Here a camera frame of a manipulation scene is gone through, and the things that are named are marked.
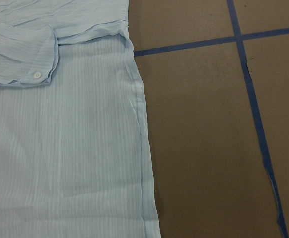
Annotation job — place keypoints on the light blue button-up shirt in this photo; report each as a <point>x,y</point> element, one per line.
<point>75,157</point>

